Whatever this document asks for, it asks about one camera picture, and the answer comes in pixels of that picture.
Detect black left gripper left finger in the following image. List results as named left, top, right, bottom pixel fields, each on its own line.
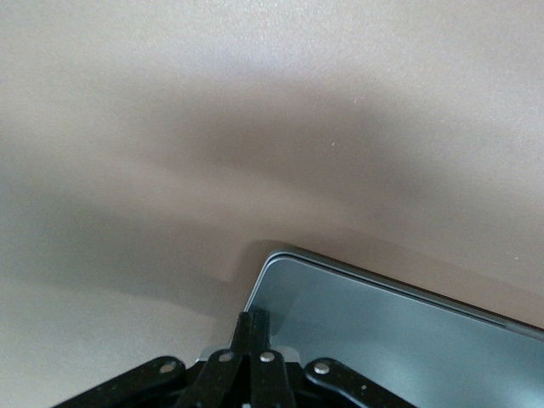
left=50, top=312, right=255, bottom=408

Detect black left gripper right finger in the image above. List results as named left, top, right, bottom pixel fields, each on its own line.
left=251, top=311, right=409, bottom=408

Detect grey laptop with black keyboard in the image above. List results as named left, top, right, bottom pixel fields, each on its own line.
left=243, top=249, right=544, bottom=408

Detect brown table cover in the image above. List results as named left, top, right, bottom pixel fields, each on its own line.
left=0, top=0, right=544, bottom=408

